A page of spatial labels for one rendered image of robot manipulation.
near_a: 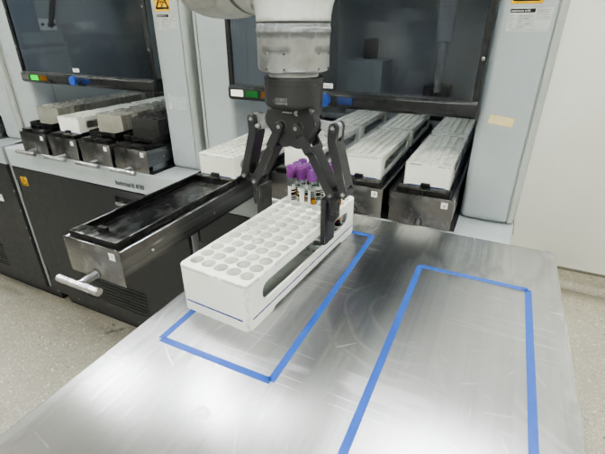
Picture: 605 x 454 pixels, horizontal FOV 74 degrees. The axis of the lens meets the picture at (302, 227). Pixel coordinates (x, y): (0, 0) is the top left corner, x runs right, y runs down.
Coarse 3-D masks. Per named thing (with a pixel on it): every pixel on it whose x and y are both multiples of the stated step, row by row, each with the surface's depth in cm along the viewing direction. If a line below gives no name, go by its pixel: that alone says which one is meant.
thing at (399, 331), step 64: (384, 256) 61; (448, 256) 61; (512, 256) 61; (192, 320) 48; (320, 320) 48; (384, 320) 48; (448, 320) 48; (512, 320) 48; (128, 384) 39; (192, 384) 39; (256, 384) 39; (320, 384) 39; (384, 384) 39; (448, 384) 39; (512, 384) 39; (0, 448) 33; (64, 448) 33; (128, 448) 33; (192, 448) 33; (256, 448) 33; (320, 448) 33; (384, 448) 33; (448, 448) 33; (512, 448) 33; (576, 448) 33
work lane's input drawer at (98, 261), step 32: (160, 192) 87; (192, 192) 89; (224, 192) 89; (96, 224) 74; (128, 224) 75; (160, 224) 74; (192, 224) 80; (96, 256) 68; (128, 256) 67; (96, 288) 65
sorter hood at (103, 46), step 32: (32, 0) 124; (64, 0) 118; (96, 0) 113; (128, 0) 108; (32, 32) 129; (64, 32) 123; (96, 32) 118; (128, 32) 113; (32, 64) 135; (64, 64) 129; (96, 64) 123; (128, 64) 117
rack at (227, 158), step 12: (228, 144) 103; (240, 144) 103; (264, 144) 102; (204, 156) 95; (216, 156) 93; (228, 156) 93; (240, 156) 94; (204, 168) 96; (216, 168) 94; (228, 168) 93; (240, 168) 95
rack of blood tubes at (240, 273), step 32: (256, 224) 58; (288, 224) 57; (320, 224) 57; (192, 256) 49; (224, 256) 50; (256, 256) 50; (288, 256) 50; (192, 288) 48; (224, 288) 45; (256, 288) 45; (288, 288) 52; (224, 320) 47; (256, 320) 46
